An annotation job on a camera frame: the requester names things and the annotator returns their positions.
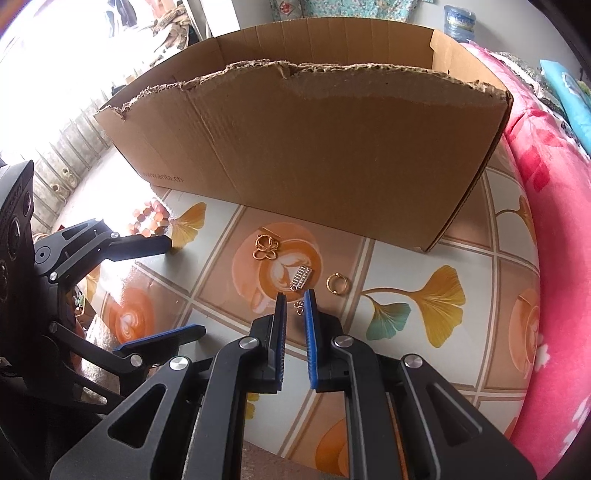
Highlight hanging clothes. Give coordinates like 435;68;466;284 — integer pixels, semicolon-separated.
106;0;153;28

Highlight blue water jug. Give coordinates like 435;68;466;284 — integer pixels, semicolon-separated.
443;4;477;42

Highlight pink floral blanket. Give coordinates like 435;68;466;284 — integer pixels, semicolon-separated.
462;39;591;480

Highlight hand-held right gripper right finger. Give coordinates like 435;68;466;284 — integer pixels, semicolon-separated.
302;288;539;480

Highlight pink bead bracelet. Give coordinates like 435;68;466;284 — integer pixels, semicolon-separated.
129;198;169;238

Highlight blue striped pillow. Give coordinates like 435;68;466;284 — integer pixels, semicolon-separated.
540;59;591;153

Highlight brown cardboard box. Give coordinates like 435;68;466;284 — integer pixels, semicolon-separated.
93;21;514;253

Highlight floral curtain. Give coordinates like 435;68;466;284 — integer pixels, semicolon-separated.
270;0;421;24

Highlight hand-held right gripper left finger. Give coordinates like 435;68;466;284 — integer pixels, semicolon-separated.
50;292;288;480

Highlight ginkgo patterned tablecloth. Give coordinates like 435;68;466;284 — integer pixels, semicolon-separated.
83;161;543;480

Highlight silver bar clasp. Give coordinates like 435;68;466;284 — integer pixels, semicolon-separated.
289;265;315;291

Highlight metal balcony railing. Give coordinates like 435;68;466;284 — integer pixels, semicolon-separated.
28;92;116;232

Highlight grey speckled pillow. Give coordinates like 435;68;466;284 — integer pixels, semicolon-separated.
496;51;561;107

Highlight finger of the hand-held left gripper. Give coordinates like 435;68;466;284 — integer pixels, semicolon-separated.
34;218;173;283
48;320;207;398

